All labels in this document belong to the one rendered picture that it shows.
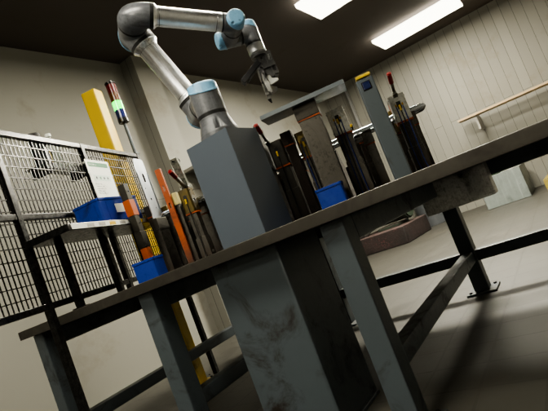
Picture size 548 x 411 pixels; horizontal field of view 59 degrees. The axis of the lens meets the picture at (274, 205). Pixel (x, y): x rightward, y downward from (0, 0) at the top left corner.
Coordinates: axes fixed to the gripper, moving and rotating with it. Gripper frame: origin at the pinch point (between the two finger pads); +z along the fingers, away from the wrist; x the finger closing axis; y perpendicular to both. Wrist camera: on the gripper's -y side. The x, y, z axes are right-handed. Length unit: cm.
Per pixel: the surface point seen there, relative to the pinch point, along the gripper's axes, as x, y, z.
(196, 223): 27, -51, 36
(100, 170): 71, -96, -15
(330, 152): -9.0, 13.8, 31.8
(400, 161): -15, 37, 46
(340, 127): 3.9, 24.3, 21.6
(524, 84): 503, 426, -28
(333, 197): -19, 7, 50
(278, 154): 8.5, -4.7, 22.2
